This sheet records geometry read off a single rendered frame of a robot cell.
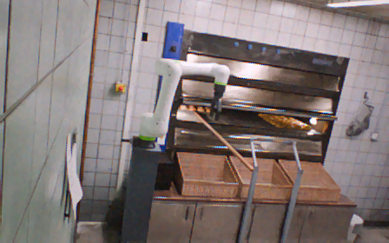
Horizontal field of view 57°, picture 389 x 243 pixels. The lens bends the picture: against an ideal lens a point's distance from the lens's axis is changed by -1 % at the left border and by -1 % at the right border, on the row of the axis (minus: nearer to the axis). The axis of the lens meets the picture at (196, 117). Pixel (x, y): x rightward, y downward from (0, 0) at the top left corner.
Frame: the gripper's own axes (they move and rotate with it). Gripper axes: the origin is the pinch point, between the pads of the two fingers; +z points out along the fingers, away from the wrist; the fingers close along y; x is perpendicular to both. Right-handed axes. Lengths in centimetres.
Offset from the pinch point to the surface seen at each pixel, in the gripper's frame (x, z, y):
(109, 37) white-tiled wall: -82, -43, -97
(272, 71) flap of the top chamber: 89, -36, -99
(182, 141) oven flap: 4, 50, -96
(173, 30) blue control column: -25, -59, -94
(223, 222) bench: 45, 113, -43
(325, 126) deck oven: 174, 16, -103
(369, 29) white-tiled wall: 195, -100, -98
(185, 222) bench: 7, 114, -42
